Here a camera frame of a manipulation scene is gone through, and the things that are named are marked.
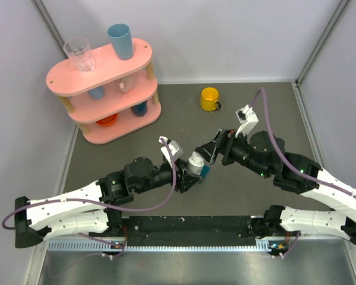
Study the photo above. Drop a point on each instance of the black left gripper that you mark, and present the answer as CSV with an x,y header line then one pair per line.
x,y
186,180

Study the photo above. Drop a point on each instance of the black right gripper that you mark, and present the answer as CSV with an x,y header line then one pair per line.
x,y
223,142

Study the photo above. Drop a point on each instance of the white pill bottle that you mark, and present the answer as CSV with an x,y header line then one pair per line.
x,y
195,163

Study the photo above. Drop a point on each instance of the teal pill organizer box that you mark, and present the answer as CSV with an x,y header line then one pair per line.
x,y
204,173

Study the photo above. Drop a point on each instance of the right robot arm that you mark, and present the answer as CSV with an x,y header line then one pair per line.
x,y
293,173

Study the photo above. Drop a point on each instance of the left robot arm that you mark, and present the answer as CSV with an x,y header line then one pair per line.
x,y
96,208

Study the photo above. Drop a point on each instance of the yellow mug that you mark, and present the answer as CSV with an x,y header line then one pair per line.
x,y
210,99

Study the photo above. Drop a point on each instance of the dark blue faceted cup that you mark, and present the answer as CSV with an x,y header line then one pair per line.
x,y
140,110

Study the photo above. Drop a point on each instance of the orange plastic bowl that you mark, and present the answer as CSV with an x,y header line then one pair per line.
x,y
107,121

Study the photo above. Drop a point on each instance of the pink three-tier wooden shelf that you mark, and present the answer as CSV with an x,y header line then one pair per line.
x,y
71,88

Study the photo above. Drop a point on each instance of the small light blue cup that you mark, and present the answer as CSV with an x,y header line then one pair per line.
x,y
97,93

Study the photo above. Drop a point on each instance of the light blue plastic tumbler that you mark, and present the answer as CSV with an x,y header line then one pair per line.
x,y
121,40

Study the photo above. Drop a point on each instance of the clear drinking glass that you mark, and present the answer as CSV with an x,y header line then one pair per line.
x,y
79,52

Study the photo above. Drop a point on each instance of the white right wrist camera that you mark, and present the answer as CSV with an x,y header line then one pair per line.
x,y
247,119

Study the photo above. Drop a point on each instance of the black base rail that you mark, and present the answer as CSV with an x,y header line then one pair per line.
x,y
188,231

